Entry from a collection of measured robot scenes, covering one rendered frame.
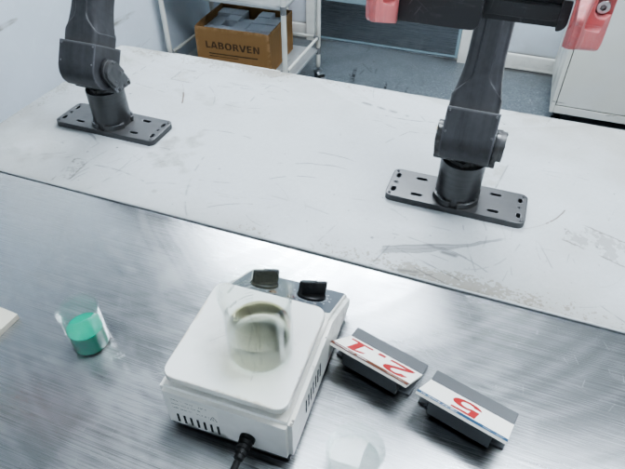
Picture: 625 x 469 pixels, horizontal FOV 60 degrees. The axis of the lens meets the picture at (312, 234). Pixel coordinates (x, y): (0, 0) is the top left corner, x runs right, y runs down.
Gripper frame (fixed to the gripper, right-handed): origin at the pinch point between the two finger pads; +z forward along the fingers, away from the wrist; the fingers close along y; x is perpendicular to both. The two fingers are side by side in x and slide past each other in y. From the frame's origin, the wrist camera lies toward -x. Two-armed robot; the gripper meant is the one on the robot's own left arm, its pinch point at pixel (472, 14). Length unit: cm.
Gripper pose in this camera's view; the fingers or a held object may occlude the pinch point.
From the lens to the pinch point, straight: 30.1
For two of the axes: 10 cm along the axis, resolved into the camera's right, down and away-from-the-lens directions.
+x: 0.0, 7.3, 6.8
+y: 9.4, 2.3, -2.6
